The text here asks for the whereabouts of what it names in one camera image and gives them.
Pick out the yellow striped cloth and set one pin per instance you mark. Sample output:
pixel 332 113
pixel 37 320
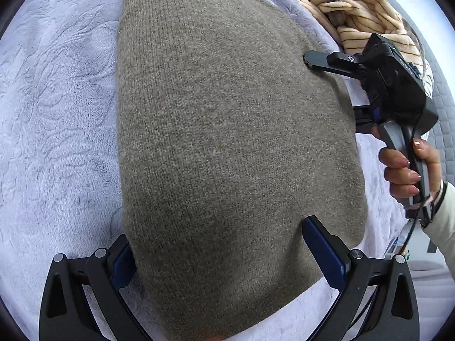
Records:
pixel 366 10

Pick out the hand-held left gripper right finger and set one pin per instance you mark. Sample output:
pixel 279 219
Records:
pixel 325 252

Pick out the person's right forearm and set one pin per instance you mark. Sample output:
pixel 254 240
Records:
pixel 442 216

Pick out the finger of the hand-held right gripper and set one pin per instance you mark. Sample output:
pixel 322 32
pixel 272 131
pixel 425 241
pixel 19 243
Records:
pixel 334 61
pixel 362 119

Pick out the lavender plush blanket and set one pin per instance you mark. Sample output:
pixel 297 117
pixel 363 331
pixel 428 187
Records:
pixel 60 131

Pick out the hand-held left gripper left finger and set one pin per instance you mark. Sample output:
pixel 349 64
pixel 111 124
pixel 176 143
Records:
pixel 122 268

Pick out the person's right hand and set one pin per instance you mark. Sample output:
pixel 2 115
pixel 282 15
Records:
pixel 398 170

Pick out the taupe knit sweater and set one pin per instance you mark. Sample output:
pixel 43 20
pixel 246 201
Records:
pixel 231 131

